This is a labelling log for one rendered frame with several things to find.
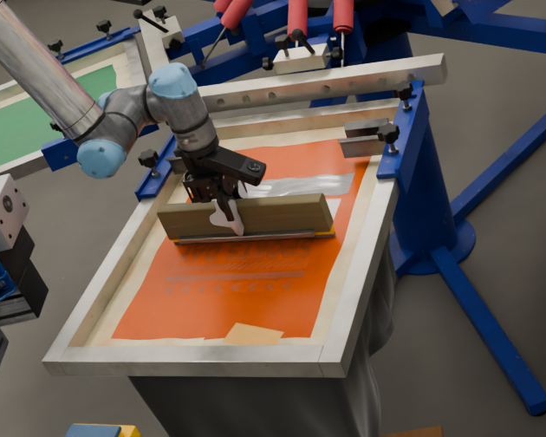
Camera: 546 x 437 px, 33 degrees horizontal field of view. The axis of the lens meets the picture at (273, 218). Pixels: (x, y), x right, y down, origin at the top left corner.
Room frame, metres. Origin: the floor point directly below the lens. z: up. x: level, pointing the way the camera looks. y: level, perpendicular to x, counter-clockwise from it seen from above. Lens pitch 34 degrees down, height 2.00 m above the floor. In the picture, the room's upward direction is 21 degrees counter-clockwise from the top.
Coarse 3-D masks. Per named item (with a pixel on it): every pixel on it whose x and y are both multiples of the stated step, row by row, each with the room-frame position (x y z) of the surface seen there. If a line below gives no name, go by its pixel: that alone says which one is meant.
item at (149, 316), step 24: (168, 240) 1.62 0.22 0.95; (168, 264) 1.53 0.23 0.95; (144, 288) 1.48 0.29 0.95; (144, 312) 1.41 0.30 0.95; (168, 312) 1.38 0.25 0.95; (192, 312) 1.35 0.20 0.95; (120, 336) 1.37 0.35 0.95; (144, 336) 1.34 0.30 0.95; (168, 336) 1.31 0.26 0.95; (192, 336) 1.29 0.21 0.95
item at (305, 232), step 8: (248, 232) 1.48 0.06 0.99; (256, 232) 1.47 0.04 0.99; (264, 232) 1.46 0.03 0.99; (272, 232) 1.45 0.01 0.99; (280, 232) 1.44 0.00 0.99; (288, 232) 1.43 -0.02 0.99; (296, 232) 1.42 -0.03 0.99; (304, 232) 1.41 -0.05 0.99; (312, 232) 1.40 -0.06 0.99; (184, 240) 1.54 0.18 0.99; (192, 240) 1.53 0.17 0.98; (200, 240) 1.52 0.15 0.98; (208, 240) 1.52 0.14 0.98; (216, 240) 1.51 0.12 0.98; (224, 240) 1.50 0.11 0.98; (232, 240) 1.49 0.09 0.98; (240, 240) 1.48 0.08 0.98
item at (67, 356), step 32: (224, 128) 1.93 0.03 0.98; (256, 128) 1.90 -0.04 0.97; (288, 128) 1.86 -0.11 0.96; (320, 128) 1.82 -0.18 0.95; (160, 192) 1.76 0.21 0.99; (384, 192) 1.44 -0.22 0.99; (128, 224) 1.68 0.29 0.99; (384, 224) 1.36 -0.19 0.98; (128, 256) 1.59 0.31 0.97; (96, 288) 1.49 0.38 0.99; (352, 288) 1.21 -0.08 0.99; (96, 320) 1.44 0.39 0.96; (352, 320) 1.13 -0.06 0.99; (64, 352) 1.34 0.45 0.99; (96, 352) 1.30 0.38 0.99; (128, 352) 1.27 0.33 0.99; (160, 352) 1.23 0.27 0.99; (192, 352) 1.20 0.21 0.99; (224, 352) 1.17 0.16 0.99; (256, 352) 1.14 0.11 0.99; (288, 352) 1.11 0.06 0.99; (320, 352) 1.09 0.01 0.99; (352, 352) 1.09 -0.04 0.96
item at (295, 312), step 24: (312, 144) 1.77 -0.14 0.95; (336, 144) 1.73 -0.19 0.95; (288, 168) 1.71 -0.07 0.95; (312, 168) 1.67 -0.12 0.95; (336, 168) 1.64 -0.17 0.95; (360, 168) 1.60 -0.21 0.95; (336, 216) 1.47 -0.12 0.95; (336, 240) 1.40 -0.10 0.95; (312, 264) 1.36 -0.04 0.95; (312, 288) 1.29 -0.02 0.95; (216, 312) 1.33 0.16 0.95; (240, 312) 1.30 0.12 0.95; (264, 312) 1.28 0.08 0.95; (288, 312) 1.25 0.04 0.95; (312, 312) 1.23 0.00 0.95; (216, 336) 1.26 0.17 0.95; (288, 336) 1.19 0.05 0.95
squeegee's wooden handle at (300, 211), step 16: (160, 208) 1.58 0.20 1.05; (176, 208) 1.56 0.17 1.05; (192, 208) 1.54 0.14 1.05; (208, 208) 1.52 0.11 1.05; (240, 208) 1.48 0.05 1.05; (256, 208) 1.46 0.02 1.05; (272, 208) 1.45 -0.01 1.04; (288, 208) 1.43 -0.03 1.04; (304, 208) 1.42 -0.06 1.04; (320, 208) 1.40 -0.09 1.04; (176, 224) 1.56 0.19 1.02; (192, 224) 1.54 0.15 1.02; (208, 224) 1.52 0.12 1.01; (256, 224) 1.47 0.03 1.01; (272, 224) 1.45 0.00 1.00; (288, 224) 1.44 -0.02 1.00; (304, 224) 1.42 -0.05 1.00; (320, 224) 1.41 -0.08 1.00
